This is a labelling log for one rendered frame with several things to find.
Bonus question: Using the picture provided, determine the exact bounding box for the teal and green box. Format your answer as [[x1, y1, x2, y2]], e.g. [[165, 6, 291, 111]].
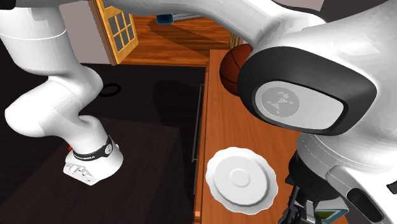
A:
[[313, 207, 350, 224]]

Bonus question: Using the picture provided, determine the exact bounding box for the white scalloped plate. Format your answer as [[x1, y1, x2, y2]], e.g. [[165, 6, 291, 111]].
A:
[[205, 146, 279, 216]]

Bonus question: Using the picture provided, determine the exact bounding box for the wooden chest of drawers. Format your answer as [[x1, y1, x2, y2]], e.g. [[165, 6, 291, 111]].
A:
[[191, 48, 350, 224]]

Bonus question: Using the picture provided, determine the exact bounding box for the brown basketball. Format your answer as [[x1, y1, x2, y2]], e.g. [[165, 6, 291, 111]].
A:
[[219, 43, 254, 97]]

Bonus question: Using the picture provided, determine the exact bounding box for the dark robot stand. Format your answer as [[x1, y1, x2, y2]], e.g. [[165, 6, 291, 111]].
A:
[[0, 117, 199, 224]]

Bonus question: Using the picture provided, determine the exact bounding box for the blue box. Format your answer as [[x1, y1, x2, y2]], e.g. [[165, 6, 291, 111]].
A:
[[156, 13, 175, 25]]

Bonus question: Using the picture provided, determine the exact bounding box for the wooden door with glass panes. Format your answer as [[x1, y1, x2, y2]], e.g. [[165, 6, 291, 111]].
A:
[[88, 0, 140, 66]]

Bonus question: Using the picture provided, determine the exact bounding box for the black ring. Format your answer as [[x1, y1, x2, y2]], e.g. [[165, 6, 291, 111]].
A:
[[99, 83, 122, 97]]

